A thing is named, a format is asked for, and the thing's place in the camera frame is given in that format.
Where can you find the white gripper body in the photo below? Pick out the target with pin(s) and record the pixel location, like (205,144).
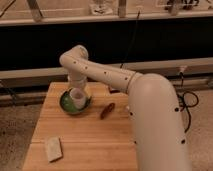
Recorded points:
(82,84)

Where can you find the green ceramic bowl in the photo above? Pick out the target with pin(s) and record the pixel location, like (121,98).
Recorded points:
(67,105)

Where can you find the white ceramic cup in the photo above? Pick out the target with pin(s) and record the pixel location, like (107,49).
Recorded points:
(78,97)

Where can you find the beige sponge block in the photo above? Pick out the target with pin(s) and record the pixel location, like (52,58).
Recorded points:
(53,149)

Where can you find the brown sausage-shaped object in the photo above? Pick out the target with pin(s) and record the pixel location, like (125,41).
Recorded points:
(107,110)

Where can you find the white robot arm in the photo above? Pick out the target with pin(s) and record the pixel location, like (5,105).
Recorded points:
(154,109)

